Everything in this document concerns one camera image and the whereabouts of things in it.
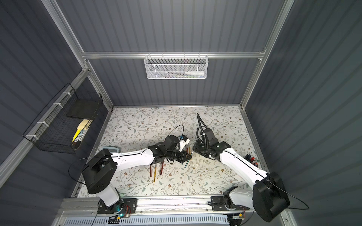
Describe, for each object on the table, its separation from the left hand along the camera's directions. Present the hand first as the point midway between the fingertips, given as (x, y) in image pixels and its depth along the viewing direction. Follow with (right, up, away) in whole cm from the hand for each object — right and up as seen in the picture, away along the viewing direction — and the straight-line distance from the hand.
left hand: (192, 161), depth 80 cm
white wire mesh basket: (-12, +71, +44) cm, 84 cm away
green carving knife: (-2, 0, +1) cm, 3 cm away
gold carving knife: (-23, -10, +5) cm, 25 cm away
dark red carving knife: (-25, -10, +5) cm, 27 cm away
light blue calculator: (-53, +4, +12) cm, 55 cm away
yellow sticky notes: (-60, +20, -7) cm, 63 cm away
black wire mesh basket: (-69, +18, -11) cm, 72 cm away
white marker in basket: (+3, +55, +14) cm, 57 cm away
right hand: (+2, +7, +4) cm, 8 cm away
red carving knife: (-19, -6, +7) cm, 21 cm away
